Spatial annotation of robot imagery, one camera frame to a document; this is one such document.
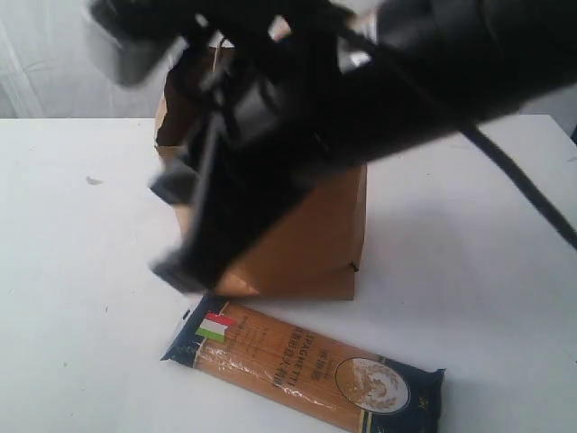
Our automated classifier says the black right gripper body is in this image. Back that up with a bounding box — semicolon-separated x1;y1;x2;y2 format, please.
181;26;383;235

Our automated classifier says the large brown paper bag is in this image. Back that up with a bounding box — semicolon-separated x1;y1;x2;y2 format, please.
156;48;367;299

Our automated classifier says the spaghetti packet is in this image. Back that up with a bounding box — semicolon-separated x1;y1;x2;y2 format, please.
164;294;444;432

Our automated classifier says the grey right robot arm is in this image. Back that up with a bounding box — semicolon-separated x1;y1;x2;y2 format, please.
151;1;576;293

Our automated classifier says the small grey table scrap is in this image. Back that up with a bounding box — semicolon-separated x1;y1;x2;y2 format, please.
86;176;104;186

